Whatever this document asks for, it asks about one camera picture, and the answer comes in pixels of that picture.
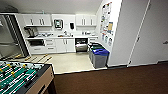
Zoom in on stainless steel dishwasher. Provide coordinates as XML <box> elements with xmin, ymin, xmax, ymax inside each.
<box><xmin>74</xmin><ymin>37</ymin><xmax>90</xmax><ymax>54</ymax></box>

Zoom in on white drawer unit beside dishwasher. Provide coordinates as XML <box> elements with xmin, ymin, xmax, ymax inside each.
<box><xmin>88</xmin><ymin>36</ymin><xmax>99</xmax><ymax>44</ymax></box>

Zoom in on grey bin blue lid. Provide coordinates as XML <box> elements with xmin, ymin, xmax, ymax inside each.
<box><xmin>91</xmin><ymin>49</ymin><xmax>110</xmax><ymax>70</ymax></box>

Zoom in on white sink base cabinet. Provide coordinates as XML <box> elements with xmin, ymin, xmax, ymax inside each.
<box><xmin>55</xmin><ymin>38</ymin><xmax>76</xmax><ymax>54</ymax></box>

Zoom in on small blue recycling sign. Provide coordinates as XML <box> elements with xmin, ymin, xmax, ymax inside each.
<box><xmin>100</xmin><ymin>33</ymin><xmax>105</xmax><ymax>41</ymax></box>

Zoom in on small green recycling sign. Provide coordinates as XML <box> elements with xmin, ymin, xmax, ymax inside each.
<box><xmin>104</xmin><ymin>35</ymin><xmax>109</xmax><ymax>44</ymax></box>

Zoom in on small white waste sign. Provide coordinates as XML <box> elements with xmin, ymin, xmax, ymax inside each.
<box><xmin>107</xmin><ymin>37</ymin><xmax>113</xmax><ymax>47</ymax></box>

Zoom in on white drawer unit beside microwave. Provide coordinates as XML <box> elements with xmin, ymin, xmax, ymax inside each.
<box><xmin>44</xmin><ymin>38</ymin><xmax>57</xmax><ymax>54</ymax></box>

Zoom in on black coffee machine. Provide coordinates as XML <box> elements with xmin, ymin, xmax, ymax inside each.
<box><xmin>25</xmin><ymin>27</ymin><xmax>38</xmax><ymax>38</ymax></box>

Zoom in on white room door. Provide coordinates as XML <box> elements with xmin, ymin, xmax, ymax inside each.
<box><xmin>129</xmin><ymin>0</ymin><xmax>168</xmax><ymax>66</ymax></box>

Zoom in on foosball table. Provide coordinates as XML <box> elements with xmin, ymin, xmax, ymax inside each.
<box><xmin>0</xmin><ymin>60</ymin><xmax>56</xmax><ymax>94</ymax></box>

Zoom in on stainless steel refrigerator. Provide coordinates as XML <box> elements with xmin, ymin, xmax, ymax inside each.
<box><xmin>0</xmin><ymin>13</ymin><xmax>32</xmax><ymax>61</ymax></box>

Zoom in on white wall cabinet three doors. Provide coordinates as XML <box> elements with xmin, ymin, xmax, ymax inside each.
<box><xmin>75</xmin><ymin>13</ymin><xmax>98</xmax><ymax>27</ymax></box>

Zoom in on large wall notice poster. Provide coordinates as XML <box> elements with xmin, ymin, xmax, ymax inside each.
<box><xmin>99</xmin><ymin>2</ymin><xmax>114</xmax><ymax>34</ymax></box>

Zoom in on white wall cabinet wide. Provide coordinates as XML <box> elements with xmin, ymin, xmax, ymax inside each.
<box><xmin>22</xmin><ymin>13</ymin><xmax>53</xmax><ymax>28</ymax></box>

